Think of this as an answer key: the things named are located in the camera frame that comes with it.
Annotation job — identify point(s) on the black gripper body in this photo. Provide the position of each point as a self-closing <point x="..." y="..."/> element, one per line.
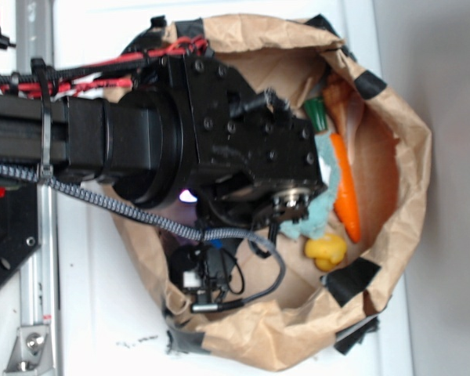
<point x="250" y="161"/>

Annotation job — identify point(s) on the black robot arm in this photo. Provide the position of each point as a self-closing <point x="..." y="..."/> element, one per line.
<point x="80" y="140"/>

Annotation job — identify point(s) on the light blue towel cloth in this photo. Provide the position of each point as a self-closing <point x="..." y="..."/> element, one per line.
<point x="320" y="207"/>

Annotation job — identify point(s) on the orange plastic carrot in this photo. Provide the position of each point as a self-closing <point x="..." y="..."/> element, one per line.
<point x="345" y="205"/>

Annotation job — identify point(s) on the yellow rubber duck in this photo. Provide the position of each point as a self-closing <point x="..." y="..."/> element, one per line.
<point x="327" y="252"/>

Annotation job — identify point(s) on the brown paper bag bin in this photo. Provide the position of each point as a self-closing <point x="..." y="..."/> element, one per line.
<point x="391" y="173"/>

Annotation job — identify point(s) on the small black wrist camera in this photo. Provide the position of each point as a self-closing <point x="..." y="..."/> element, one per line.
<point x="208" y="272"/>

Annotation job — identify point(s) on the black hexagonal base plate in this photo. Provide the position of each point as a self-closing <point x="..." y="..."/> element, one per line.
<point x="19" y="229"/>

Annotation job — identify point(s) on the aluminium extrusion rail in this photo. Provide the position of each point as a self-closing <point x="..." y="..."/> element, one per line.
<point x="39" y="275"/>

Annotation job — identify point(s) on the metal corner bracket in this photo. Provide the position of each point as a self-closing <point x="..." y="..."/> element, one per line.
<point x="32" y="352"/>

